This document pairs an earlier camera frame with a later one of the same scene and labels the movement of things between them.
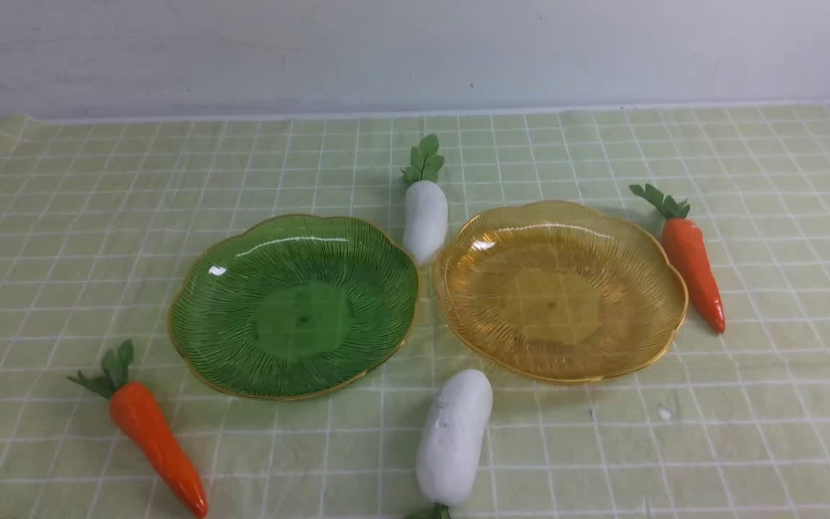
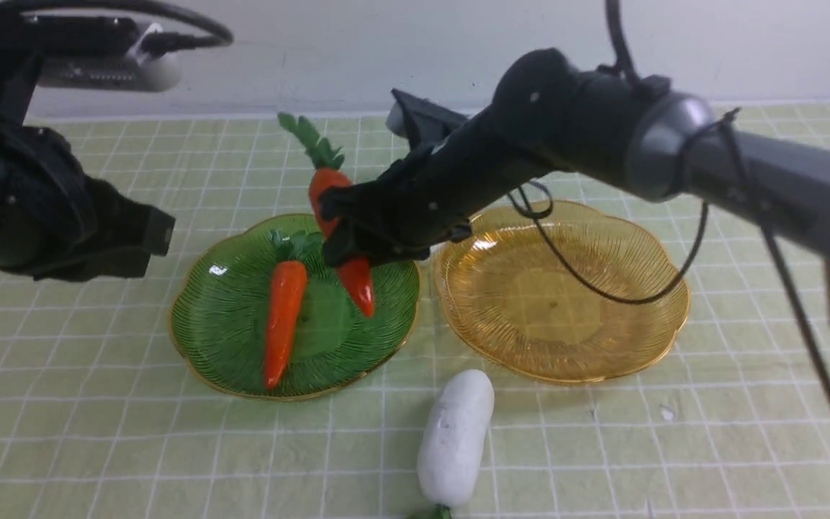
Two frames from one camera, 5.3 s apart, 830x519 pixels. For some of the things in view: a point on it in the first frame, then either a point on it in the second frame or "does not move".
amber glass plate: [559, 292] does not move
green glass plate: [292, 306] does not move
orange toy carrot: [683, 242] → [326, 172]
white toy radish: [452, 439] does not move
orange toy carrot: [135, 409] → [287, 291]
